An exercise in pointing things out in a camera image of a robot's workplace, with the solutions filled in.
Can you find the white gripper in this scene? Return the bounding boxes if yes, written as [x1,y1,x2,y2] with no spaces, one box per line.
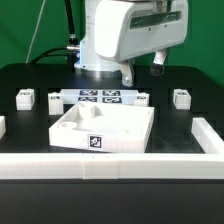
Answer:
[95,0,188,87]

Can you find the white square tabletop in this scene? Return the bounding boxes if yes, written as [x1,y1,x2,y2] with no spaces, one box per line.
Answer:
[49,102,154,153]

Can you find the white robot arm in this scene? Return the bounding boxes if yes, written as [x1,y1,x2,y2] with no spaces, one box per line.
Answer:
[75,0,188,87]

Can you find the black cable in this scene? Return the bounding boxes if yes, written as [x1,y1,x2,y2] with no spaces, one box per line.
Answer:
[29,0,82,64]

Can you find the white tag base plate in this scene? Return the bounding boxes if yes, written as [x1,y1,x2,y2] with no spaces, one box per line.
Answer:
[60,89,138,104]

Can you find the white right fence wall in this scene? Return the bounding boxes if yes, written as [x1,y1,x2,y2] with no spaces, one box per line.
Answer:
[191,118,224,155]

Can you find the white fence wall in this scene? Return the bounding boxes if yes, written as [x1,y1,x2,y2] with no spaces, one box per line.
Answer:
[0,116,6,140]
[191,118,224,155]
[0,153,224,180]

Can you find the white thin cable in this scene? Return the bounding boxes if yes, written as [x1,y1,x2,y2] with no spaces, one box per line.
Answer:
[25,0,47,64]

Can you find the white front fence wall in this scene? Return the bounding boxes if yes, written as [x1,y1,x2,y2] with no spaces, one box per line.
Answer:
[0,153,224,180]

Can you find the white left fence wall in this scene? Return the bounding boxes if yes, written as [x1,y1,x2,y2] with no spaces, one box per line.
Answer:
[0,116,6,140]

